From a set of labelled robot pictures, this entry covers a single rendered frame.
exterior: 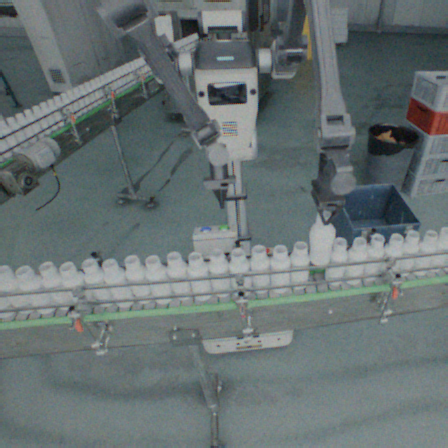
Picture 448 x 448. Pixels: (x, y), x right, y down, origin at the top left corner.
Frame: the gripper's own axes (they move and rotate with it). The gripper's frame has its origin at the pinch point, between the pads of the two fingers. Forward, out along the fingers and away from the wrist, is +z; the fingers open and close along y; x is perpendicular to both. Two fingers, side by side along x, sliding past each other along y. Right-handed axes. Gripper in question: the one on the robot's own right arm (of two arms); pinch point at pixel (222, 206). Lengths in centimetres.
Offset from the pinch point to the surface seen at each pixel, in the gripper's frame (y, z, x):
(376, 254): 45, 13, -18
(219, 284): -2.3, 18.8, -16.7
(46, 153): -98, -13, 86
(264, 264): 11.1, 12.9, -18.0
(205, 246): -6.4, 11.8, -3.9
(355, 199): 62, 16, 48
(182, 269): -12.1, 12.5, -17.5
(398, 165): 144, 22, 162
